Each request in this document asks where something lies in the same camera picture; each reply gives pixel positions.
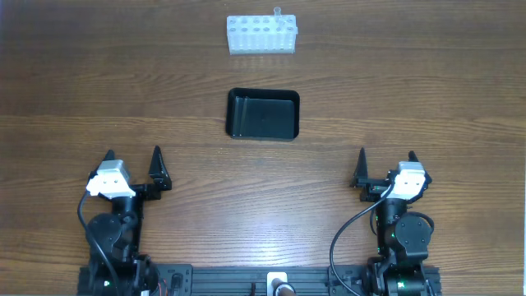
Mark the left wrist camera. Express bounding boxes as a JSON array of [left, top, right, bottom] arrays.
[[85, 159, 137, 201]]

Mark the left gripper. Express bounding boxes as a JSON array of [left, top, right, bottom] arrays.
[[101, 145, 173, 201]]

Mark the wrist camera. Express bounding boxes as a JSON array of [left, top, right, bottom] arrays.
[[388, 161, 427, 201], [85, 159, 137, 201]]

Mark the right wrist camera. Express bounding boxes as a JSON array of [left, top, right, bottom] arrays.
[[388, 161, 427, 201]]

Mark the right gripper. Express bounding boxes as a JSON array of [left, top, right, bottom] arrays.
[[350, 147, 420, 202]]

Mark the clear test tube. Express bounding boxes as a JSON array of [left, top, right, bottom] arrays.
[[272, 6, 288, 30], [239, 96, 249, 137]]

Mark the black cable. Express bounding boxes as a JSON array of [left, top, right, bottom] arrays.
[[76, 191, 122, 296], [328, 183, 396, 296]]

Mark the mounting rail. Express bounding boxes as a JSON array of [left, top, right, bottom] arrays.
[[77, 264, 443, 296]]

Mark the white test tube rack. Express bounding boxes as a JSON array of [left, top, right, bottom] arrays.
[[225, 14, 298, 56]]

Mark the black tray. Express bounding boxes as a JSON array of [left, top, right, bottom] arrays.
[[224, 87, 301, 143]]

